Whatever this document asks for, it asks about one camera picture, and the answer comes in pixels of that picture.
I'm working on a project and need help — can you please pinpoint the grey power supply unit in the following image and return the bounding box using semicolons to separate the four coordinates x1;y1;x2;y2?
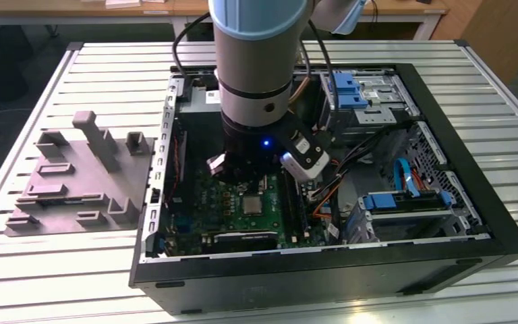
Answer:
176;79;224;136

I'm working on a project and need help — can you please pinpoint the grey parts rack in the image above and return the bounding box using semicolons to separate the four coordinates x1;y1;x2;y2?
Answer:
4;110;158;237

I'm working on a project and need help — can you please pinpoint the black camera cable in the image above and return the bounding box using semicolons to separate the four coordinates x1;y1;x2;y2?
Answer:
307;18;335;75
172;12;218;74

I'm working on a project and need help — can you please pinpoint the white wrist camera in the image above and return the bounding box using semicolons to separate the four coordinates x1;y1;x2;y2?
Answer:
281;130;332;182

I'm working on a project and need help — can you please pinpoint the orange wire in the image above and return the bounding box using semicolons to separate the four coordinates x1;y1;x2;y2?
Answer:
312;198;333;224

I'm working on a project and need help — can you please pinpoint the black cable bundle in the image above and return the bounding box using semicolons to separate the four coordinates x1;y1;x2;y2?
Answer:
325;121;416;200

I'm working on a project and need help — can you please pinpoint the green motherboard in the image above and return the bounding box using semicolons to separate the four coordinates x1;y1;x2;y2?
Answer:
160;165;328;254

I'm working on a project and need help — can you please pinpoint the silver metal drive cage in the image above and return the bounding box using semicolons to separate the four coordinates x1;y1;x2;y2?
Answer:
320;72;423;146
344;202;489;244

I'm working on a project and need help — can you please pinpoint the wooden desk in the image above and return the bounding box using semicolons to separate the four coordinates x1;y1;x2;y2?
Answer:
24;0;451;41

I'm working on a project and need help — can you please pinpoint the black graphics card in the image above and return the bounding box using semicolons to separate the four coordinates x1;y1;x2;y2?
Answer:
212;231;279;252

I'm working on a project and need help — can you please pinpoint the hard disk in blue carrier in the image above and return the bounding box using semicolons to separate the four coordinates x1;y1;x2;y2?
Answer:
361;190;453;214

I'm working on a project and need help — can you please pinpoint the white box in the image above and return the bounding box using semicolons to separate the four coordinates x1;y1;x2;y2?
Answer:
104;0;143;10

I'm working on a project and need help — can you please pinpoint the black PC case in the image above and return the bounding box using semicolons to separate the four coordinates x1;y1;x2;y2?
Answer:
128;62;518;317

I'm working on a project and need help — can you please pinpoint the empty blue disk carrier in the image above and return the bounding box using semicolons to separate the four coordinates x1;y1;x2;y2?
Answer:
331;72;368;109

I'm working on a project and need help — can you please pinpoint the blue data wire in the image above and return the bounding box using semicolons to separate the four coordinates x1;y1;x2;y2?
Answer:
393;157;423;198

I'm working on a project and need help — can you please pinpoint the RAM stick with label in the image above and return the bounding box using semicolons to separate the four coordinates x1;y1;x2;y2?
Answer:
291;178;311;234

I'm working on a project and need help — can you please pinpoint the wooden cabinet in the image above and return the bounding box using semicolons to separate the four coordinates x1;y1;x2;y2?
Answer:
432;0;518;85

